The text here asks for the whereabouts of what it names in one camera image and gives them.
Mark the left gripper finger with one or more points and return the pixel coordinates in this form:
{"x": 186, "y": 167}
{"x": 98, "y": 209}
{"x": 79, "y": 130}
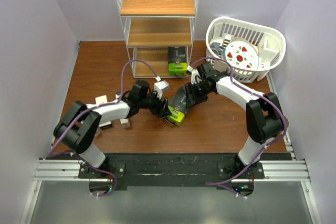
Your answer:
{"x": 165, "y": 113}
{"x": 165, "y": 104}

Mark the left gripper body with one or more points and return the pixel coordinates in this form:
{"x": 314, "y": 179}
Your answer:
{"x": 151, "y": 102}

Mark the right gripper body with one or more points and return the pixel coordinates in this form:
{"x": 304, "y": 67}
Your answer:
{"x": 200, "y": 92}

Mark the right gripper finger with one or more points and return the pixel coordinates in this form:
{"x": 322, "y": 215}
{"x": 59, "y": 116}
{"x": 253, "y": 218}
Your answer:
{"x": 188, "y": 87}
{"x": 189, "y": 100}

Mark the black green razor box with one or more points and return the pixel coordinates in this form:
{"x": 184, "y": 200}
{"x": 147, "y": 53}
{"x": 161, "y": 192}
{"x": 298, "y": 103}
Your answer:
{"x": 177, "y": 106}
{"x": 177, "y": 61}

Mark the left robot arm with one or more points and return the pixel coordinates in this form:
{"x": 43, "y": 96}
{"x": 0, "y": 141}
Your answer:
{"x": 78, "y": 127}

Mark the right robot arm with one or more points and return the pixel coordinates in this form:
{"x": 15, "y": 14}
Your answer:
{"x": 264, "y": 117}

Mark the grey item in basket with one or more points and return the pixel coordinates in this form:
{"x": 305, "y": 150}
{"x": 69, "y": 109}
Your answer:
{"x": 216, "y": 48}

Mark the narrow silver razor box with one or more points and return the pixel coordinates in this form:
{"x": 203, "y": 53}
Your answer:
{"x": 124, "y": 122}

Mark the watermelon pattern plate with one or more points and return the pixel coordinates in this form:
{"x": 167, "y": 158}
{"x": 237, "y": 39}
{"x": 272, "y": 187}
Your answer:
{"x": 241, "y": 53}

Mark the white plastic dish basket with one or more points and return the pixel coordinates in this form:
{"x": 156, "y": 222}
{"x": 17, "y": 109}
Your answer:
{"x": 270, "y": 43}

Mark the silver box with H logo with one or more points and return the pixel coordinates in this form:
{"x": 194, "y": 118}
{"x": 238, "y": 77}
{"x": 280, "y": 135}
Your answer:
{"x": 100, "y": 100}

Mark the small silver box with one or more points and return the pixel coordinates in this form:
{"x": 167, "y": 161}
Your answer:
{"x": 97, "y": 133}

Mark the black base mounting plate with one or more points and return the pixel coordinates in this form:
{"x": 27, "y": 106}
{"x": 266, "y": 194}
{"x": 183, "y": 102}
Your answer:
{"x": 172, "y": 170}

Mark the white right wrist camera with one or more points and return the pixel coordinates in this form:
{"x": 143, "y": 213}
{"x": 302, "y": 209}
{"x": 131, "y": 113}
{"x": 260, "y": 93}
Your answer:
{"x": 195, "y": 76}

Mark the white wire wooden shelf rack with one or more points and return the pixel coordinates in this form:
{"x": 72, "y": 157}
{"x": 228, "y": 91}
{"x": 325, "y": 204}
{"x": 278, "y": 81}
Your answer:
{"x": 150, "y": 27}

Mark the aluminium frame rail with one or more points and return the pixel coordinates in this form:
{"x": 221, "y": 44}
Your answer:
{"x": 215, "y": 127}

